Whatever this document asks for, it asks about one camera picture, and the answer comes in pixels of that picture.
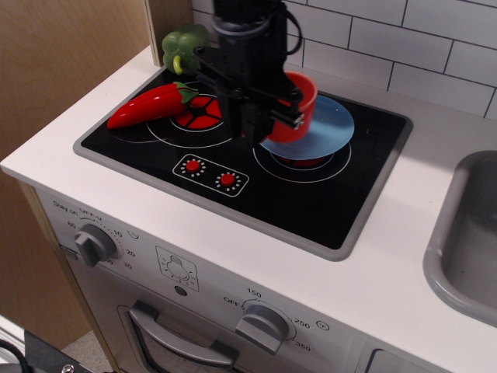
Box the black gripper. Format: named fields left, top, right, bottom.
left=195, top=23, right=303, bottom=147

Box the red plastic cup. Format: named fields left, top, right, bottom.
left=258, top=71, right=318, bottom=144

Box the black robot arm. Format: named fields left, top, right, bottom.
left=194, top=1, right=304, bottom=148

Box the blue plastic plate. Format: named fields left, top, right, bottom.
left=261, top=94, right=355, bottom=160

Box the black toy stovetop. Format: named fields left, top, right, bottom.
left=74, top=76, right=412, bottom=261

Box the red toy chili pepper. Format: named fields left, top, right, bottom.
left=106, top=82, right=199, bottom=130

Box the green toy bell pepper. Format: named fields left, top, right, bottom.
left=162, top=23, right=210, bottom=75

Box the grey timer knob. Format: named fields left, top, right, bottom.
left=75, top=224, right=116, bottom=267

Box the grey temperature knob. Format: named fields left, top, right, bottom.
left=235, top=303, right=290, bottom=355

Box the grey toy sink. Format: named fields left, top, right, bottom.
left=423, top=151, right=496, bottom=326

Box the grey oven door handle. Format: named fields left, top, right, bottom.
left=129, top=302, right=239, bottom=369

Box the black base with cable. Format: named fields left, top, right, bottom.
left=1, top=331, right=91, bottom=373

